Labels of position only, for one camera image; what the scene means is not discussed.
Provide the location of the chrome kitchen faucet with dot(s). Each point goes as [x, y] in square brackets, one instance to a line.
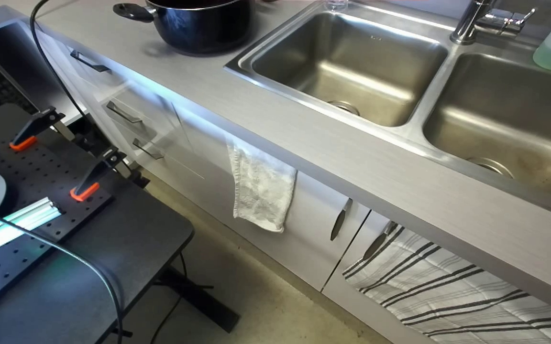
[480, 16]

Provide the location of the white hanging dish cloth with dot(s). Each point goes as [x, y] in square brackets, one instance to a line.
[262, 188]

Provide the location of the stainless steel double sink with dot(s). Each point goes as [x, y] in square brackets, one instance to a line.
[478, 109]

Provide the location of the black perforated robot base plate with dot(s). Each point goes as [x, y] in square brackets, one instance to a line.
[44, 210]

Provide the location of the orange handled clamp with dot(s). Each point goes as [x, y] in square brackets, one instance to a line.
[26, 136]
[109, 161]

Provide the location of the grey cabinet fronts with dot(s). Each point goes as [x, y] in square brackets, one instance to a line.
[323, 232]

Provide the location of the black robot table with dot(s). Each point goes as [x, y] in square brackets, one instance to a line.
[80, 296]

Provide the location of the black cooking pot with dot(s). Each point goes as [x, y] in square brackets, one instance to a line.
[195, 25]

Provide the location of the striped grey dish towel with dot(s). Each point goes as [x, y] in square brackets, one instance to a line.
[444, 296]

